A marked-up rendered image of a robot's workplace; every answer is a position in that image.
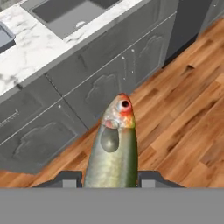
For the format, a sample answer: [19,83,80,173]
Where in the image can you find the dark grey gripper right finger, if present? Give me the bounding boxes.
[137,170,185,189]

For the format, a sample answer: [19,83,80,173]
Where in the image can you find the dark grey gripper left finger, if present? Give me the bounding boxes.
[32,170,83,189]

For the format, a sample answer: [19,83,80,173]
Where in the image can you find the green fish with red head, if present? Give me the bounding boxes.
[83,93,139,189]

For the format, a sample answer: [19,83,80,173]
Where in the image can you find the dark grey tray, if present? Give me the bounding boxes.
[0,22,17,55]

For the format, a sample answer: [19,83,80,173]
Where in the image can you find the grey sink basin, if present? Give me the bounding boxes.
[20,0,123,41]

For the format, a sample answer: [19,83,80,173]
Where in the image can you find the grey cupboard door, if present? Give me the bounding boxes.
[133,11,178,88]
[0,98,89,175]
[63,50,137,130]

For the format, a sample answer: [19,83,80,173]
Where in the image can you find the dark grey dishwasher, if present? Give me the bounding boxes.
[162,0,214,68]

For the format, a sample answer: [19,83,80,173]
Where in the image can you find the grey cupboard run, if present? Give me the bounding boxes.
[198,0,224,38]

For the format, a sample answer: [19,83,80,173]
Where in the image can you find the thin metal cupboard handle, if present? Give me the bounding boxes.
[130,48,137,74]
[57,104,76,125]
[121,56,127,81]

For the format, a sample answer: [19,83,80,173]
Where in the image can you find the thin metal drawer handle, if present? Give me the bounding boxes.
[0,108,20,128]

